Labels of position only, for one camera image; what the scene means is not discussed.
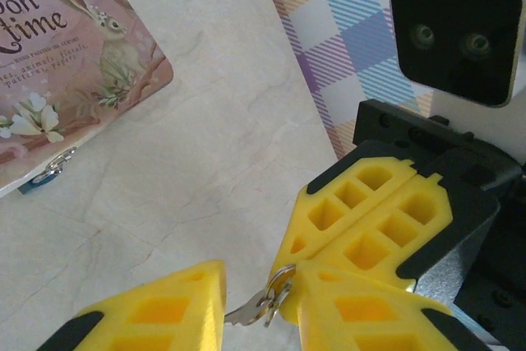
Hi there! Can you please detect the small blue padlock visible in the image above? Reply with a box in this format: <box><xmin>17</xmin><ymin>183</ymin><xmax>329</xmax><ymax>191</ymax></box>
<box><xmin>17</xmin><ymin>172</ymin><xmax>58</xmax><ymax>196</ymax></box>

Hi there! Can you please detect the small silver key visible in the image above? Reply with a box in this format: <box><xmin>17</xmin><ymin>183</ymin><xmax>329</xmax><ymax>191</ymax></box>
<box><xmin>224</xmin><ymin>289</ymin><xmax>280</xmax><ymax>326</ymax></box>

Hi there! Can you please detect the silver box hasp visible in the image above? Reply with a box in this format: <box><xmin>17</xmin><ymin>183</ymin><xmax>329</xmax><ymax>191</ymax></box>
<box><xmin>43</xmin><ymin>147</ymin><xmax>80</xmax><ymax>176</ymax></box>

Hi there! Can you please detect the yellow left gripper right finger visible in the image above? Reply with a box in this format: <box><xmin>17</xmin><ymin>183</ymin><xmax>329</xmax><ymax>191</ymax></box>
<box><xmin>282</xmin><ymin>262</ymin><xmax>494</xmax><ymax>351</ymax></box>

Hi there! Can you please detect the silver key ring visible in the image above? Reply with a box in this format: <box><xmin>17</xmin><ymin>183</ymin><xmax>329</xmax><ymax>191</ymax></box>
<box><xmin>262</xmin><ymin>263</ymin><xmax>298</xmax><ymax>328</ymax></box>

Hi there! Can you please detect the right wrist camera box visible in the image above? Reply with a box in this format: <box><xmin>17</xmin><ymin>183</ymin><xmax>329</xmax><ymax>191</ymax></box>
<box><xmin>388</xmin><ymin>0</ymin><xmax>526</xmax><ymax>110</ymax></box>

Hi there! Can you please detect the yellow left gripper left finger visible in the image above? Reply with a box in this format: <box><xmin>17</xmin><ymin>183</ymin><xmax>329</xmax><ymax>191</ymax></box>
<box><xmin>35</xmin><ymin>259</ymin><xmax>227</xmax><ymax>351</ymax></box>

